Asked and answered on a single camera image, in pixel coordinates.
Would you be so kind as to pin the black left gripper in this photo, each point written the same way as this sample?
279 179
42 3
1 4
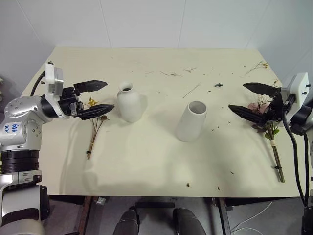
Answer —
71 102

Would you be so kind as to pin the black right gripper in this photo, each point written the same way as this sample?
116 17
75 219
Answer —
276 110

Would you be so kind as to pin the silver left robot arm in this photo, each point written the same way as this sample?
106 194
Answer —
19 107

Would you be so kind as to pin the white narrow-necked bottle vase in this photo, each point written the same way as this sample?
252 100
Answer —
129 105

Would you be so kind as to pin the white cylindrical vase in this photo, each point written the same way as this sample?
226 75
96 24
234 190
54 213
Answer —
190 124

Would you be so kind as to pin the loose yellow-flowered dry twig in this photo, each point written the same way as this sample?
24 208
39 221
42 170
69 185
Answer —
257 65

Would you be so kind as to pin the small dark plant scrap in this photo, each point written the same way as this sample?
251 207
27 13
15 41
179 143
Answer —
218 85

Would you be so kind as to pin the dried yellow flower bunch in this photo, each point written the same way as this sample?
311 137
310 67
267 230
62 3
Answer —
93 139

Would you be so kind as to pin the dried pink flower bunch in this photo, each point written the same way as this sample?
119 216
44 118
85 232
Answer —
277 161

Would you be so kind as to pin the thin pale loose stem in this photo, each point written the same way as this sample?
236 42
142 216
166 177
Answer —
192 91

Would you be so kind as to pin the small forked dry twig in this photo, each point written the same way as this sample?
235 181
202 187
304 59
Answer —
190 70

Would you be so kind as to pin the long curled dry twig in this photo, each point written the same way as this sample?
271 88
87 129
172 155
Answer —
173 74

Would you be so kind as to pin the small silver metal piece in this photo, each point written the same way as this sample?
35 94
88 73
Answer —
100 200

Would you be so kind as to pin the rusty brown table leg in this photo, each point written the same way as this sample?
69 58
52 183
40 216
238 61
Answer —
223 218
84 215

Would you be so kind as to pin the dark rounded shape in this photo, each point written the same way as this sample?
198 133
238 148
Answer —
188 222
127 222

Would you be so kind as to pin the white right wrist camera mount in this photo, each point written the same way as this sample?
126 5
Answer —
300 88

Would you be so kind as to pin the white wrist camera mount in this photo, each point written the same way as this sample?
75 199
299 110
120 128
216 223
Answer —
51 76
300 88

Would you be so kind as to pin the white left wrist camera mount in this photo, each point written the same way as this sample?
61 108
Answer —
51 76

